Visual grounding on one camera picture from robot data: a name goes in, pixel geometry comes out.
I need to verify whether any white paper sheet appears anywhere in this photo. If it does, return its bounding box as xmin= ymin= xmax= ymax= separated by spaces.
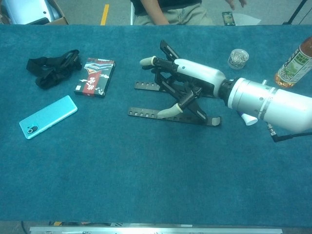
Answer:
xmin=233 ymin=13 xmax=262 ymax=26

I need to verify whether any black elastic strap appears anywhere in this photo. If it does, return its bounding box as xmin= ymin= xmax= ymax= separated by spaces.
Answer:
xmin=26 ymin=49 xmax=83 ymax=90

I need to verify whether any teal table cloth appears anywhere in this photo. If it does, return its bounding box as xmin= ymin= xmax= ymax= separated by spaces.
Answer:
xmin=0 ymin=23 xmax=312 ymax=226

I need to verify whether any seated person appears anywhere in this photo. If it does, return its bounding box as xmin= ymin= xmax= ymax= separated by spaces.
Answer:
xmin=130 ymin=0 xmax=248 ymax=26

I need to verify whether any black arm cable with plug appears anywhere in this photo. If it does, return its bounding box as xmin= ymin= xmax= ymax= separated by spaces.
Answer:
xmin=267 ymin=123 xmax=312 ymax=143

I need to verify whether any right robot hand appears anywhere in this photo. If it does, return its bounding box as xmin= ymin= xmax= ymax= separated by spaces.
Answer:
xmin=139 ymin=55 xmax=231 ymax=119

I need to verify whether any aluminium frame rail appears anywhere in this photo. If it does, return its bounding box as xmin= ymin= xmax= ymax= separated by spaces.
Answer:
xmin=29 ymin=226 xmax=283 ymax=234

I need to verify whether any black phone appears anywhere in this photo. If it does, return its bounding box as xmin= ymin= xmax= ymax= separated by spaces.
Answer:
xmin=221 ymin=11 xmax=236 ymax=26

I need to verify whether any cardboard box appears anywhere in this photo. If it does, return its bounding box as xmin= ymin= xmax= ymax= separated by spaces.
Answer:
xmin=0 ymin=0 xmax=69 ymax=25

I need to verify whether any amber tea bottle green label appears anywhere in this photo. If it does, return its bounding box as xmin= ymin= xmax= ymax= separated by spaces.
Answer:
xmin=274 ymin=36 xmax=312 ymax=89

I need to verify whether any purple white toothpaste tube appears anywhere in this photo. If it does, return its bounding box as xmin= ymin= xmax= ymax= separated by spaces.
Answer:
xmin=240 ymin=112 xmax=258 ymax=126

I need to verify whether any clear jar of paper clips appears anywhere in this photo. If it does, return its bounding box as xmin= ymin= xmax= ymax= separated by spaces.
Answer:
xmin=227 ymin=48 xmax=250 ymax=71

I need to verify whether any patterned red black card box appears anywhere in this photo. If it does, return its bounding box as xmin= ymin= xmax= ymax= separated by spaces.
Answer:
xmin=74 ymin=57 xmax=117 ymax=98

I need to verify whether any black tripod leg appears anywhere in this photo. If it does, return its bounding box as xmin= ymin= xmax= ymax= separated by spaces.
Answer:
xmin=282 ymin=0 xmax=309 ymax=25

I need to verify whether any black folding laptop stand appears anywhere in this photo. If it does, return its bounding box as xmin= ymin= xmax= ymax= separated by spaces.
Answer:
xmin=127 ymin=39 xmax=223 ymax=128

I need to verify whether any light blue smartphone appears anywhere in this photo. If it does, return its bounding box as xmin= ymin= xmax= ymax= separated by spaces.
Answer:
xmin=19 ymin=95 xmax=78 ymax=140

